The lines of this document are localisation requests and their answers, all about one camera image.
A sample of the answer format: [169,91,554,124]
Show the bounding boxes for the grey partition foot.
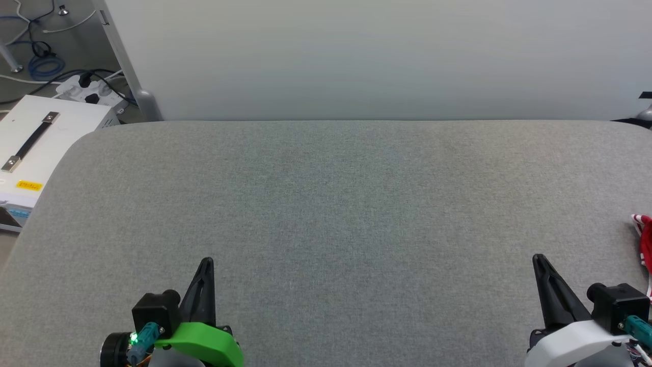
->
[610,104,652,128]

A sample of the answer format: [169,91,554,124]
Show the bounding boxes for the white equipment box, black handle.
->
[0,95,128,234]

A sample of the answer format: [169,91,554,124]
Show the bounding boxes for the grey partition post with foot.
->
[93,0,165,122]

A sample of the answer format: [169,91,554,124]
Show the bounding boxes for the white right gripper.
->
[525,253,635,367]

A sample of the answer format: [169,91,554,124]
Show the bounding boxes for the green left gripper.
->
[153,257,244,367]

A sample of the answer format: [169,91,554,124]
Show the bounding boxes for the white power strip, black plugs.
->
[55,73,129,115]

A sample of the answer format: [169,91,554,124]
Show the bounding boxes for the blue coiled cable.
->
[28,54,67,81]

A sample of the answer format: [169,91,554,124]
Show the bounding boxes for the red and white sports jersey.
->
[631,214,652,301]

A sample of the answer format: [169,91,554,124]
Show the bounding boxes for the white floor cable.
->
[43,8,97,34]

